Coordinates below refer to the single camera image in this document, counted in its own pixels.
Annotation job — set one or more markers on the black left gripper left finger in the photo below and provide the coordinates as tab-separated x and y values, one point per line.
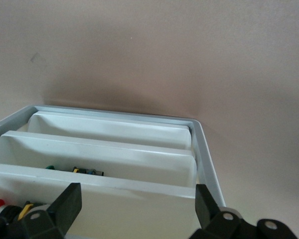
62	211

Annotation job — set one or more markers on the green cap push button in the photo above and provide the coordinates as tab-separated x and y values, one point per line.
89	171

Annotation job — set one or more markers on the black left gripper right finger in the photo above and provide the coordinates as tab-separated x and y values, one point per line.
221	229

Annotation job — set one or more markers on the white plastic drawer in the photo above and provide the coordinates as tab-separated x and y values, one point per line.
139	211

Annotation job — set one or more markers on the white drawer cabinet housing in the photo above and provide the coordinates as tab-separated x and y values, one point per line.
204	154

